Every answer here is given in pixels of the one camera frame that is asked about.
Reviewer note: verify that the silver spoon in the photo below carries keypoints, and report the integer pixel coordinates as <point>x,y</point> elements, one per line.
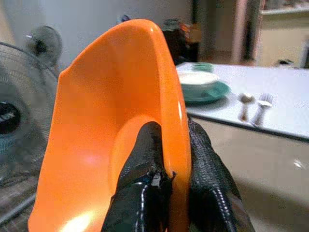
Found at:
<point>245,104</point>

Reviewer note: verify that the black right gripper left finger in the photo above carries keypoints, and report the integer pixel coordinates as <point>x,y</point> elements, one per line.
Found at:
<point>142,169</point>

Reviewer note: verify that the white table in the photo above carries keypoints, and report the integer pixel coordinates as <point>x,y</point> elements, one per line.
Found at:
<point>251,96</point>

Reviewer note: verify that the small grey fan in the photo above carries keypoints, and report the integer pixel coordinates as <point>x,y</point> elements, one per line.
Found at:
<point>43,44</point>

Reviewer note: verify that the large grey standing fan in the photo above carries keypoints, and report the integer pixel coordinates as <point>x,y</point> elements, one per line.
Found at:
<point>21,111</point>

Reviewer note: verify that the teal cup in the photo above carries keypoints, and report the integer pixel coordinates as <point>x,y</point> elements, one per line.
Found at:
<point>201,67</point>

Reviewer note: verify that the teal plate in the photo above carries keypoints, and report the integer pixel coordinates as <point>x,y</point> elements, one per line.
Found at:
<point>212,93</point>

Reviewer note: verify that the white bowl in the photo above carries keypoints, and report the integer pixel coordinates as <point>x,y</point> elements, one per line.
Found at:
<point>199,81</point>

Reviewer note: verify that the orange plastic plate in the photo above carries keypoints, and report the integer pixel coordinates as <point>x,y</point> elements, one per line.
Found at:
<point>113,120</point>

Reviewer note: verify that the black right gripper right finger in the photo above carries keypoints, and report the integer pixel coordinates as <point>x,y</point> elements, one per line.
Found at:
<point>207,169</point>

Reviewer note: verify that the silver fork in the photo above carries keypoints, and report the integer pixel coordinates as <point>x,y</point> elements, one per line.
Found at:
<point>263,107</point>

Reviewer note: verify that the dark bag with orange trim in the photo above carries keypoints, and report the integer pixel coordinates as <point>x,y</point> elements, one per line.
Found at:
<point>179,41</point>

